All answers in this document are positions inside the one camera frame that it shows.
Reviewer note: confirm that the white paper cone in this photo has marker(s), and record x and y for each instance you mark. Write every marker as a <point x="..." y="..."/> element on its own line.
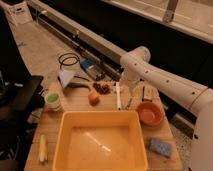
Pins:
<point x="65" y="77"/>

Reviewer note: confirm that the blue electronic box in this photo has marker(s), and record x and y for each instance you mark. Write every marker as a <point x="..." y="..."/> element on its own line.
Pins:
<point x="87" y="64"/>

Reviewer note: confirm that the white box with label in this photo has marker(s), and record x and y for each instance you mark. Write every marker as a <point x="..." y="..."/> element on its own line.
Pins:
<point x="19" y="13"/>

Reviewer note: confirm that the red bowl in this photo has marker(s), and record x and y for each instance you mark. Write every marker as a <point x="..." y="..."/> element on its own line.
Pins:
<point x="149" y="113"/>

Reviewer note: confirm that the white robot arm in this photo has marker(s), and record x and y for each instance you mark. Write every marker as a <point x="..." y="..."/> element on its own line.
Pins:
<point x="194" y="97"/>

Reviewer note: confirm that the green cucumber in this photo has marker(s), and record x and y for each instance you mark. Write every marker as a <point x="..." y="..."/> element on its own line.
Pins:
<point x="79" y="85"/>

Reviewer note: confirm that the white cup green inside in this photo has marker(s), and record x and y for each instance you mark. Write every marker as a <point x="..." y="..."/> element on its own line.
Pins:
<point x="52" y="100"/>

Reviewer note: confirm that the yellow plastic tub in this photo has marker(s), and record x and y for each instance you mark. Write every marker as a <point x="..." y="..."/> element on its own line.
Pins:
<point x="100" y="141"/>

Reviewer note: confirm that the wooden board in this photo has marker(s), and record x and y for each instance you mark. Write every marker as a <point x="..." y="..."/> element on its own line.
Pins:
<point x="77" y="100"/>

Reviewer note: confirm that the blue sponge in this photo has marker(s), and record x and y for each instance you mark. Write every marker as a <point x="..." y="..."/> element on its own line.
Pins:
<point x="160" y="147"/>

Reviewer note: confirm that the dark red grapes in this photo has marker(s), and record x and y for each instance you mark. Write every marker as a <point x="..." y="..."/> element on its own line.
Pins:
<point x="101" y="88"/>

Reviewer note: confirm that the metal fork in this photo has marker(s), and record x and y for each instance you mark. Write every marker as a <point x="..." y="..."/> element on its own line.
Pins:
<point x="129" y="103"/>

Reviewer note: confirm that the yellow corn cob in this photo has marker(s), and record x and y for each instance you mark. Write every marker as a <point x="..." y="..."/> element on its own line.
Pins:
<point x="43" y="153"/>

